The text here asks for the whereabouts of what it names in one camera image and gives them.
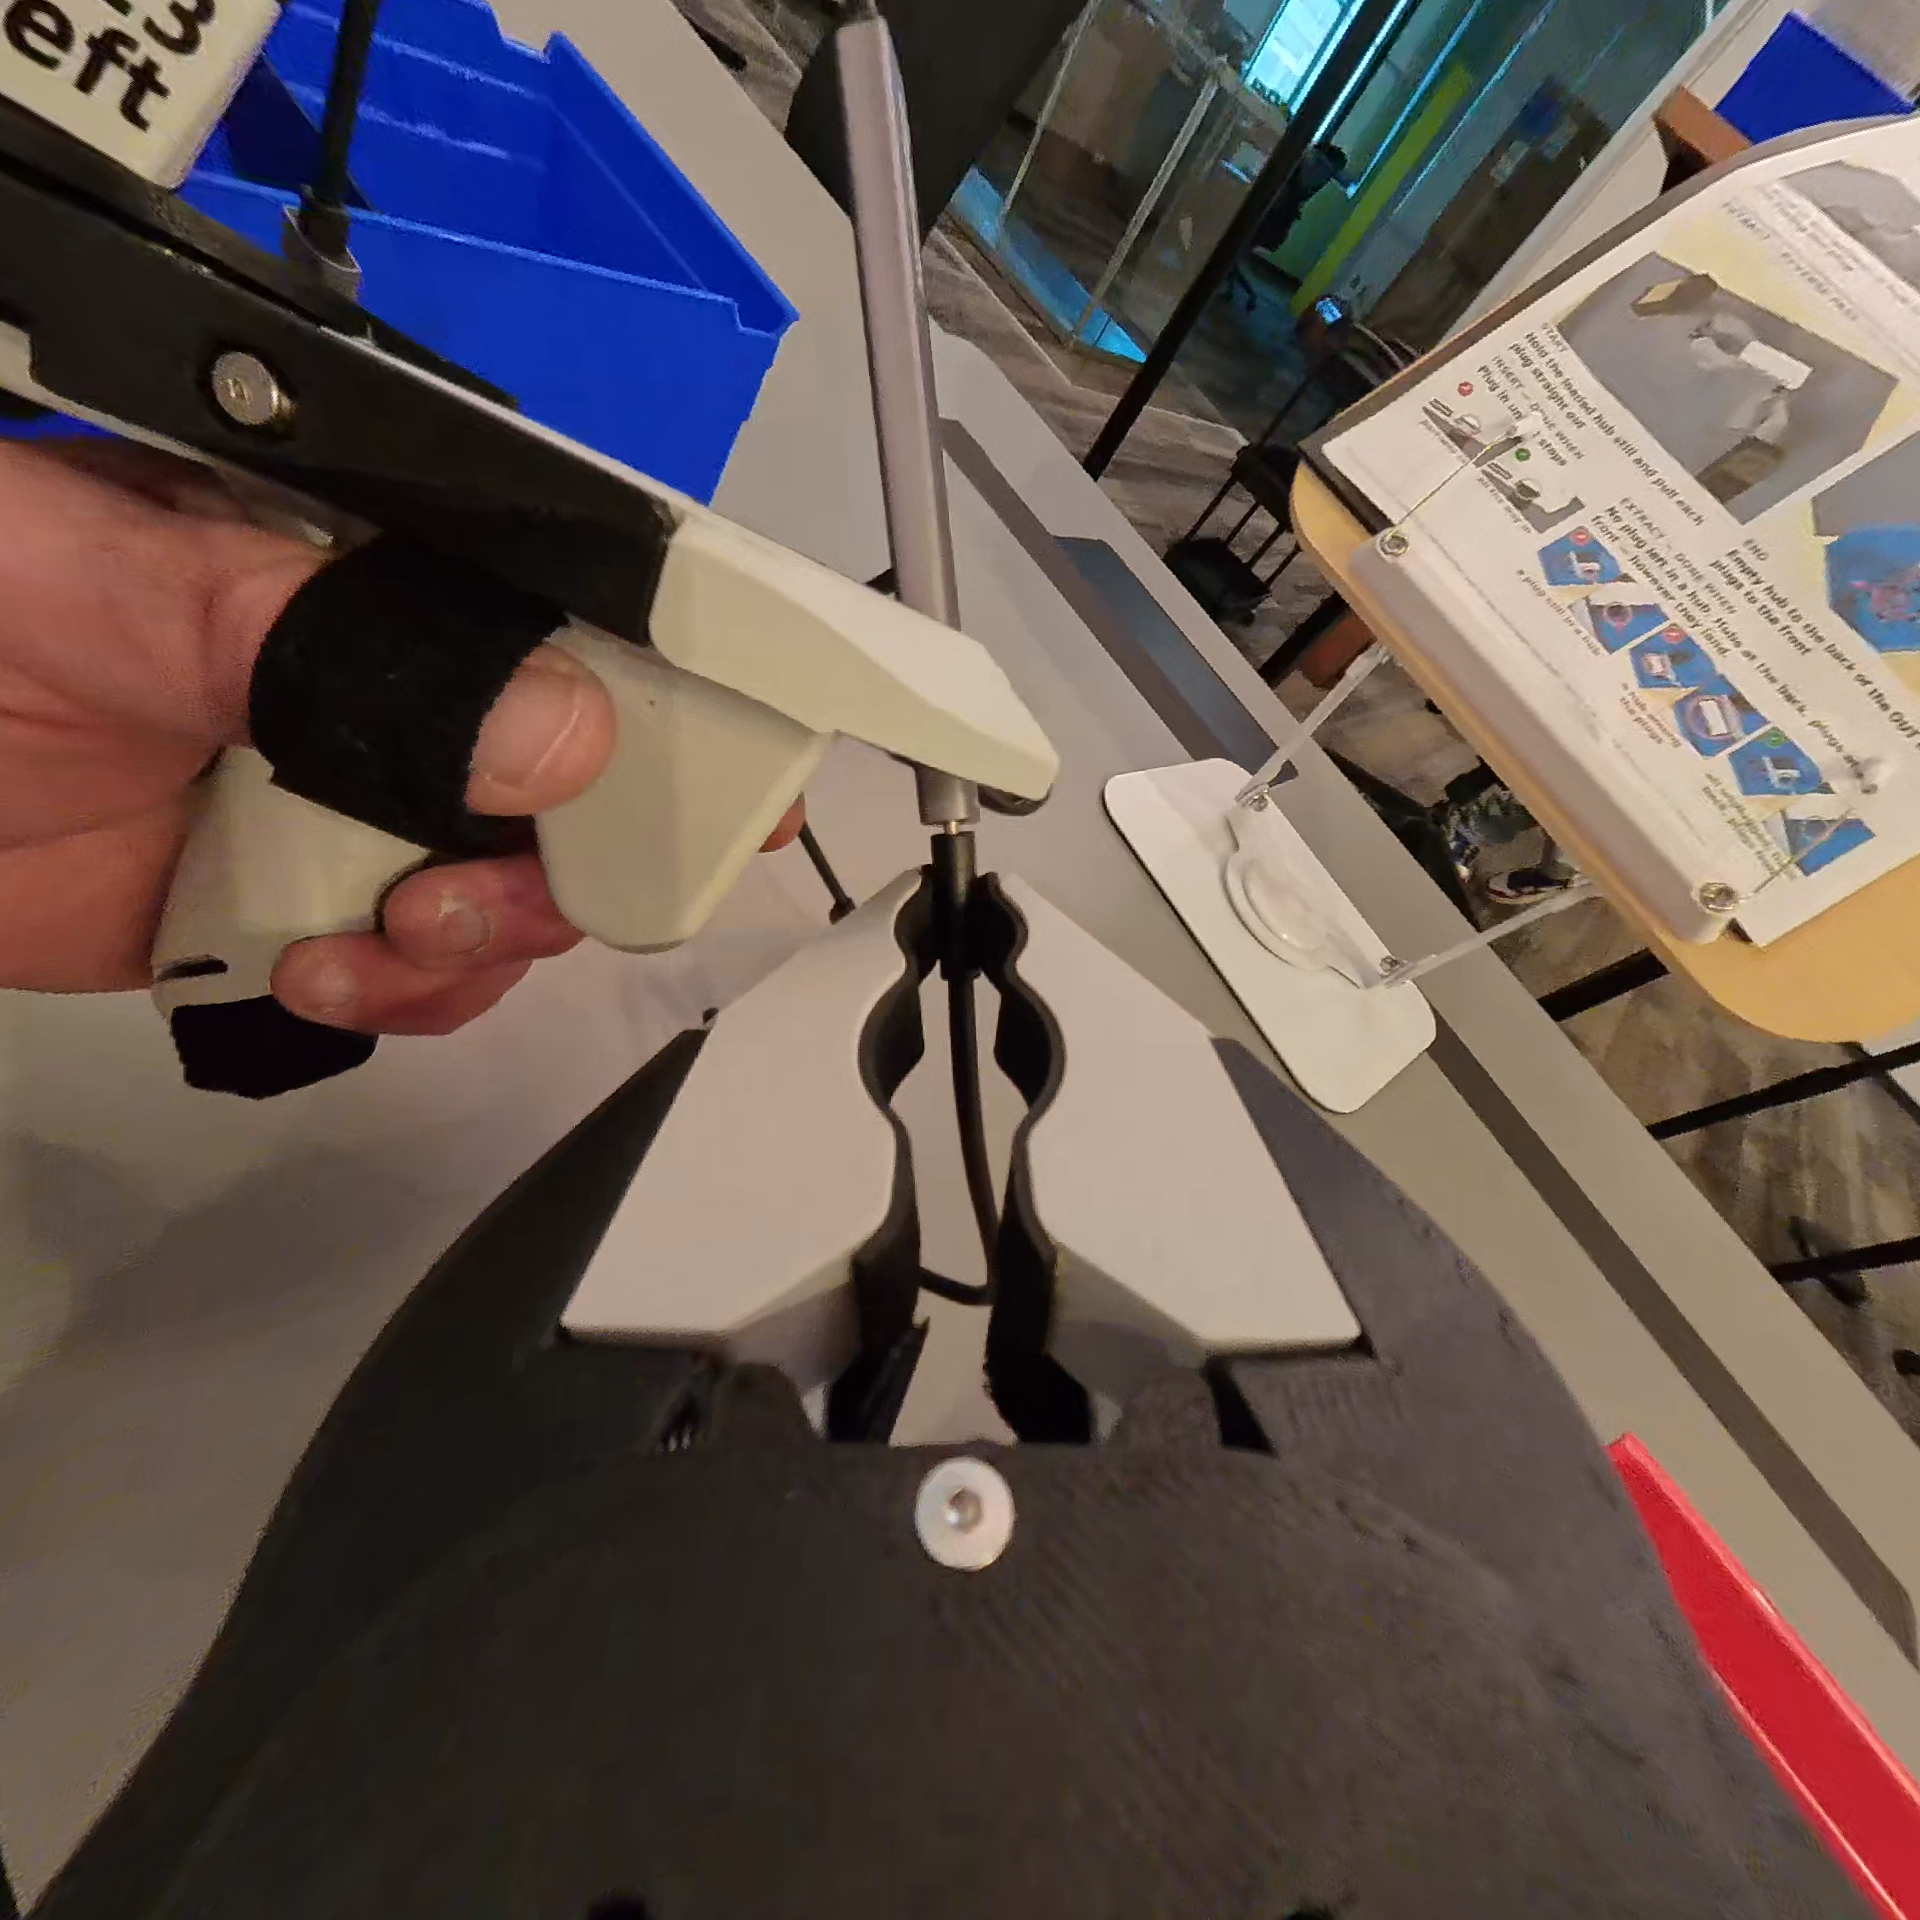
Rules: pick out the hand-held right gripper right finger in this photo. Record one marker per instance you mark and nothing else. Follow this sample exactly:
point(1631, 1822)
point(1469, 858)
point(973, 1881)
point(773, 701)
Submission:
point(1172, 1170)

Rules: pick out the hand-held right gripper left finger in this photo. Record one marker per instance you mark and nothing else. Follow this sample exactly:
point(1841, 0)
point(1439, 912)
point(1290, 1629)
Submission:
point(751, 1170)

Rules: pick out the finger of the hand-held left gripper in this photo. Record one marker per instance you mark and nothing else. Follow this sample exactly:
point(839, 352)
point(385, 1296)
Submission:
point(839, 661)

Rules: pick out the blue plastic bin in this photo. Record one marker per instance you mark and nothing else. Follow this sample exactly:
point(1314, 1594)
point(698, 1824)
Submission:
point(525, 224)

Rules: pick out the red plastic bin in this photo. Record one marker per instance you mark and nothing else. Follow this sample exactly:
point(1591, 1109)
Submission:
point(1801, 1723)

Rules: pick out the person's left hand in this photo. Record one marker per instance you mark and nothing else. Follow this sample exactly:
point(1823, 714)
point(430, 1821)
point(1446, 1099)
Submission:
point(90, 674)

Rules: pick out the instruction sheet on stand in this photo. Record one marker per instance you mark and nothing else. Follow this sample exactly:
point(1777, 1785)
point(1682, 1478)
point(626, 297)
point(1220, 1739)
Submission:
point(1172, 839)

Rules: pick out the black tripod pole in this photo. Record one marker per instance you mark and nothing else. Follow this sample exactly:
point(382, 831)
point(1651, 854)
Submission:
point(1245, 241)

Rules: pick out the tall black mesh chair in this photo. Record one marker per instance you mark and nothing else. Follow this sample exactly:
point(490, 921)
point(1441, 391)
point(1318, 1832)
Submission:
point(974, 90)

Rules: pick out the printed instruction sheet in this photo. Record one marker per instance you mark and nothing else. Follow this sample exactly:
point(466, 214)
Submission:
point(1651, 450)

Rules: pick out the white and blue box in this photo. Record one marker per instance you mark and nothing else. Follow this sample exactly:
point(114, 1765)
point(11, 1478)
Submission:
point(1815, 82)

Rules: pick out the brown wooden desk frame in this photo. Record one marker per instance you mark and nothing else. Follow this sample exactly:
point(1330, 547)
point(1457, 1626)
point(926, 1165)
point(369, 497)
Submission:
point(1694, 136)

